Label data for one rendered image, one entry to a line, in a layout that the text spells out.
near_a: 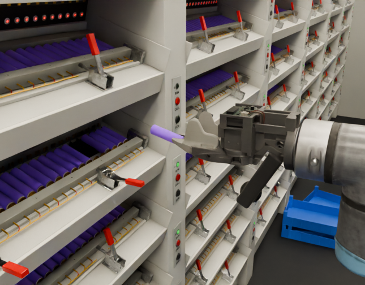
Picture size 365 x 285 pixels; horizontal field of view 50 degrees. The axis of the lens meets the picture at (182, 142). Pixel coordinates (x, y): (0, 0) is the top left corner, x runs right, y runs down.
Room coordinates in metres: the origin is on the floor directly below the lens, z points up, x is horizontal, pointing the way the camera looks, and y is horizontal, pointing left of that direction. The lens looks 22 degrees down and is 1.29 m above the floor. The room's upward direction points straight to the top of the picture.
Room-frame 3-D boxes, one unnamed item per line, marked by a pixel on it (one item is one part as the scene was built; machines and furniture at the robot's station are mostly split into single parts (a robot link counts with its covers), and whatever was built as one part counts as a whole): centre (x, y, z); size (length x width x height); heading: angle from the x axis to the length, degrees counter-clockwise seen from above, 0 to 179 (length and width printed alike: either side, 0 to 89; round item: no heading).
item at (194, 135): (0.61, -0.02, 1.06); 0.09 x 0.03 x 0.06; 66
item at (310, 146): (0.54, -0.19, 1.06); 0.10 x 0.05 x 0.09; 152
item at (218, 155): (0.59, -0.06, 1.04); 0.09 x 0.05 x 0.02; 66
